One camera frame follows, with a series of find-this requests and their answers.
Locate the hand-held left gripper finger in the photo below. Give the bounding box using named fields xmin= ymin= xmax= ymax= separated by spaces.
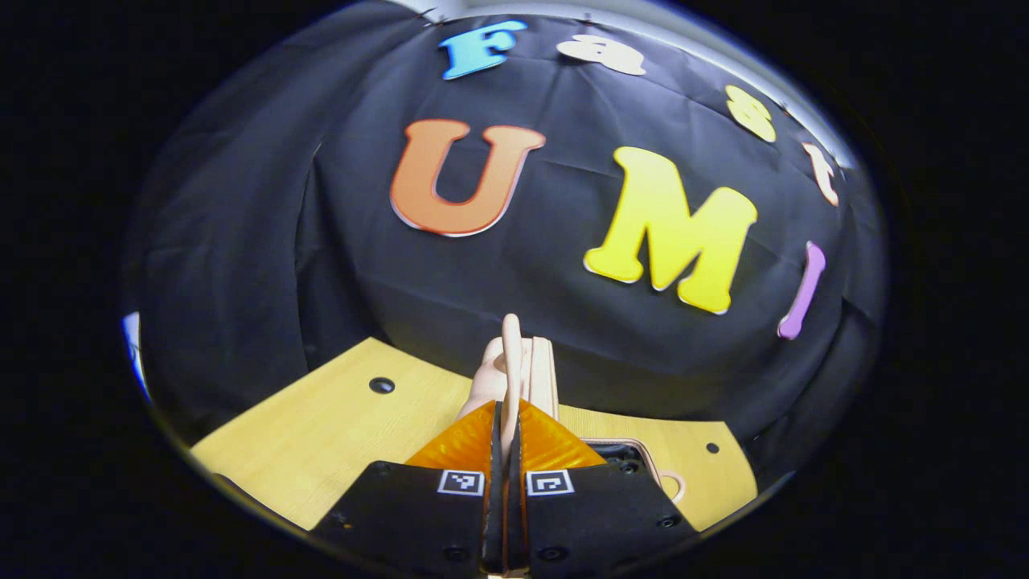
xmin=506 ymin=399 xmax=700 ymax=576
xmin=310 ymin=400 xmax=506 ymax=577

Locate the pink suitcase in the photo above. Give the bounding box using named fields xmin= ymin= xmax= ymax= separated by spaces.
xmin=458 ymin=314 xmax=687 ymax=506

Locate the black backdrop cloth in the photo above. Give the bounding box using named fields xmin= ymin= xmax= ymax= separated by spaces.
xmin=125 ymin=0 xmax=889 ymax=491

